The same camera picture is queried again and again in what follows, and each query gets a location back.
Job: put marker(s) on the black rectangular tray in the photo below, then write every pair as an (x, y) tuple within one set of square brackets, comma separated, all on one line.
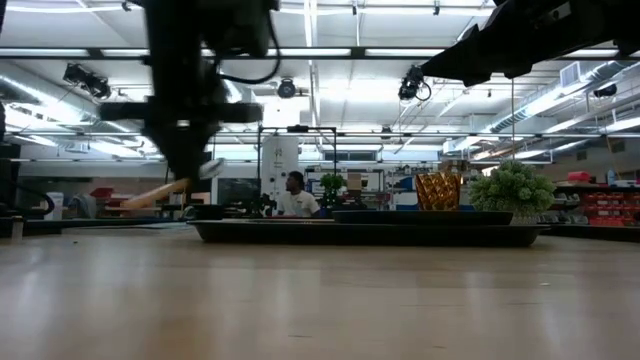
[(370, 234)]

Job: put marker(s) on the small green potted plant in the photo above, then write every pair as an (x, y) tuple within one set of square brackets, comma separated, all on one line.
[(331, 187)]

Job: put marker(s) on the white bucket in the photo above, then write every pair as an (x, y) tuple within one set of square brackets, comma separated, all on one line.
[(54, 206)]

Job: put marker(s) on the red storage bins shelf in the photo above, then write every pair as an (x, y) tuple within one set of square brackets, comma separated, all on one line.
[(610, 205)]

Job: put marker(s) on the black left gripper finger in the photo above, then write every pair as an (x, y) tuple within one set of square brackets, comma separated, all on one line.
[(167, 150), (197, 147)]

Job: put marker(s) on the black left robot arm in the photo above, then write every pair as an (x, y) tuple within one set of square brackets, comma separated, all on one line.
[(175, 45)]

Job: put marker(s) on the large green artificial plant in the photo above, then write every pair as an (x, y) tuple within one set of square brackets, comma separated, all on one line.
[(512, 190)]

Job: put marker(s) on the round black ceiling fixture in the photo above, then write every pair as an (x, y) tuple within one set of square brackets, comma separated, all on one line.
[(286, 88)]

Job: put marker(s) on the person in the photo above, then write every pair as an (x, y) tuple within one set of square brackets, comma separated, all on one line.
[(299, 200)]

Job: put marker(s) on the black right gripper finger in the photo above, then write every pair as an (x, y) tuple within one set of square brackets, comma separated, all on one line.
[(460, 57)]

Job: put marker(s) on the black overhead camera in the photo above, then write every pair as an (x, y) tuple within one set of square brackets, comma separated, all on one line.
[(87, 80), (412, 82)]

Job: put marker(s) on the black aluminium frame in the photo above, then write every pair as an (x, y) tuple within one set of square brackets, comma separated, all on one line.
[(400, 52)]

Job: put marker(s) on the amber patterned glass cup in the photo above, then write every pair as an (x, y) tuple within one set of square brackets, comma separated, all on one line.
[(438, 192)]

